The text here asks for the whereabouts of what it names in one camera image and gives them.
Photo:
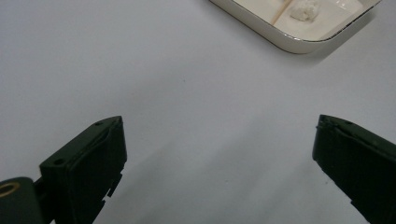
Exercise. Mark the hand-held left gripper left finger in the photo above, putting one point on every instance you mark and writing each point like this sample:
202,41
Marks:
81,174

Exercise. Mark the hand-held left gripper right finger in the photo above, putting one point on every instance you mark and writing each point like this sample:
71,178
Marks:
358,165

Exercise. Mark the white rectangular tray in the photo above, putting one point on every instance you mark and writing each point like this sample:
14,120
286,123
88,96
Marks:
264,29

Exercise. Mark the white cotton ball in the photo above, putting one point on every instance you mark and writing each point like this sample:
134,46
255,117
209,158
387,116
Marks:
303,11

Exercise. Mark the thin wooden stick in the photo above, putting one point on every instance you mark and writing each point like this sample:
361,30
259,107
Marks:
281,11

